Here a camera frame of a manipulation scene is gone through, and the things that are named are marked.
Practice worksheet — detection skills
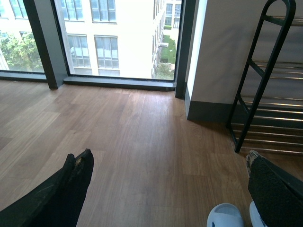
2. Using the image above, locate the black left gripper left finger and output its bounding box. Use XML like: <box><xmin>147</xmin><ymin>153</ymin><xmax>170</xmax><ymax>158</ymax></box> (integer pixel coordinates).
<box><xmin>0</xmin><ymin>148</ymin><xmax>94</xmax><ymax>227</ymax></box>

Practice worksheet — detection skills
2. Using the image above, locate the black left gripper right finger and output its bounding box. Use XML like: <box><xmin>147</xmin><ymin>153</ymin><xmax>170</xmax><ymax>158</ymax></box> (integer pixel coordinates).
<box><xmin>246</xmin><ymin>150</ymin><xmax>303</xmax><ymax>227</ymax></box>

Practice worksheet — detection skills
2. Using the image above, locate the black metal shoe rack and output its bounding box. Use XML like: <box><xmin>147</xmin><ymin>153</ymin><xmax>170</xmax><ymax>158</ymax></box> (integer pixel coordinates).
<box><xmin>226</xmin><ymin>0</ymin><xmax>303</xmax><ymax>155</ymax></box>

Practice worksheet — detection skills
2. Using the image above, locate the light blue slipper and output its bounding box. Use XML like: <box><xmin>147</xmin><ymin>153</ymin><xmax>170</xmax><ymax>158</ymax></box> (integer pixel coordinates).
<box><xmin>250</xmin><ymin>201</ymin><xmax>267</xmax><ymax>227</ymax></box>
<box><xmin>206</xmin><ymin>203</ymin><xmax>244</xmax><ymax>227</ymax></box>

